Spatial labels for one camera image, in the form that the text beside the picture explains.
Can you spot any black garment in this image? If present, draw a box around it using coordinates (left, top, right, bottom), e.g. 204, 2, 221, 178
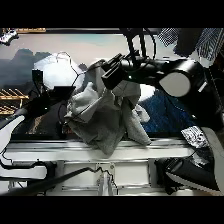
175, 28, 203, 58

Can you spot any grey garment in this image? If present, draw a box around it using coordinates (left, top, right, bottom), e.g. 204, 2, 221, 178
64, 59, 153, 156

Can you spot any black cable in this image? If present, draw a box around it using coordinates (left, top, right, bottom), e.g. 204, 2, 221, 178
0, 149, 58, 178
120, 28, 158, 68

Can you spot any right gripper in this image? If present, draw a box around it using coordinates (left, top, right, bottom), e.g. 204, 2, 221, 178
100, 65, 130, 91

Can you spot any checked shirt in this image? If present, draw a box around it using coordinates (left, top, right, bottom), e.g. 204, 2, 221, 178
157, 28, 224, 62

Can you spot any silver frame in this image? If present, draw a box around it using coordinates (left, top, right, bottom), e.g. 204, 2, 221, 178
0, 137, 224, 197

